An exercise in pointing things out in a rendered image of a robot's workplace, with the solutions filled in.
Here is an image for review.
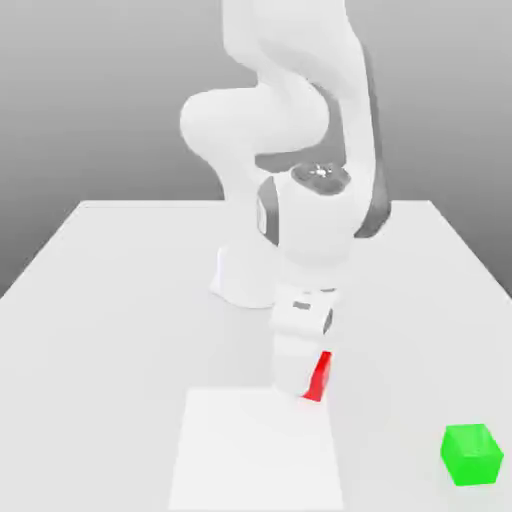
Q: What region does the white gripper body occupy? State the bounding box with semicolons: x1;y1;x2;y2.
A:
271;332;326;399

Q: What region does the small red cube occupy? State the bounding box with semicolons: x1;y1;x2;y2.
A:
300;350;334;403

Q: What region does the small green cube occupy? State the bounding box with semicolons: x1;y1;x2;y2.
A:
439;423;505;488

